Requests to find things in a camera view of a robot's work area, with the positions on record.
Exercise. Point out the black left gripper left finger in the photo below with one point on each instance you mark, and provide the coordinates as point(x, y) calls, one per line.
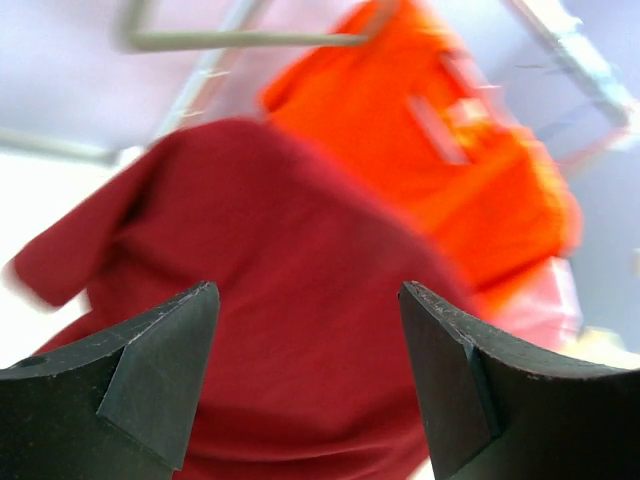
point(118, 404)

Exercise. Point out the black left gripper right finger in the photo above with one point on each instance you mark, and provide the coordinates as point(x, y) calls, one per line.
point(497, 407)

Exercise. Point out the dark red t shirt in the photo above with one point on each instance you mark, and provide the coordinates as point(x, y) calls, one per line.
point(309, 375)

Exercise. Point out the pink t shirt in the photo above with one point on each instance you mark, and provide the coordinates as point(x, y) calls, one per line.
point(546, 311)

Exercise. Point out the white plastic hanger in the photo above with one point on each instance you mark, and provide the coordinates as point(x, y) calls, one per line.
point(476, 107)

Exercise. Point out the orange t shirt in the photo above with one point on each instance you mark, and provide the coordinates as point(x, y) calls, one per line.
point(405, 114)

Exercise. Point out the grey plastic hanger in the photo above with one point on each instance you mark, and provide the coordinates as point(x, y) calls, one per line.
point(134, 15)

